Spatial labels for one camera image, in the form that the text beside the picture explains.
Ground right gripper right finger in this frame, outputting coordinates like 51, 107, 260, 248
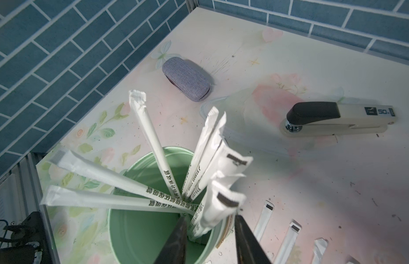
235, 215, 271, 264

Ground green cylindrical cup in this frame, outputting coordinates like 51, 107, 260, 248
108, 152, 234, 264

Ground wrapped straws in cup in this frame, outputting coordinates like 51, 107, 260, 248
40, 90, 254, 240

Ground clear plastic lid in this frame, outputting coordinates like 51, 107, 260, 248
200, 88, 316, 157

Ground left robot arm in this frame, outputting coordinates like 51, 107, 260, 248
0, 211, 52, 264

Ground purple fabric glasses case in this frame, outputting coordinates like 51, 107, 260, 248
162, 57, 211, 102

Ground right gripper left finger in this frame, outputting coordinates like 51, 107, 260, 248
154, 217, 188, 264

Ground straw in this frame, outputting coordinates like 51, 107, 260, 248
254, 200, 274, 242
311, 238, 328, 264
346, 256, 360, 264
274, 220, 302, 264

